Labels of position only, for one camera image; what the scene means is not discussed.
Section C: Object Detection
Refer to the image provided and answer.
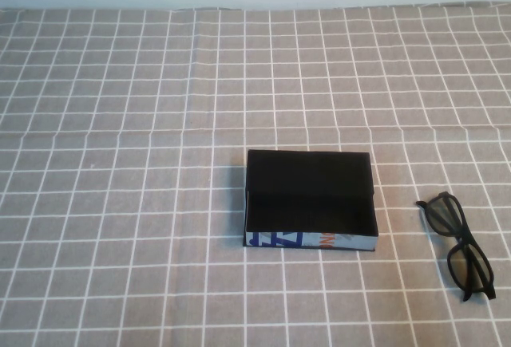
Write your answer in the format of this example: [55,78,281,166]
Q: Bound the black frame sunglasses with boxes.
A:
[415,191,497,304]

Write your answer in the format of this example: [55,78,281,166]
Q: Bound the black open cardboard box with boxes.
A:
[242,149,378,254]

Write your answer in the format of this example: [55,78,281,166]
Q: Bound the grey white checked tablecloth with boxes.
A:
[0,1,511,347]

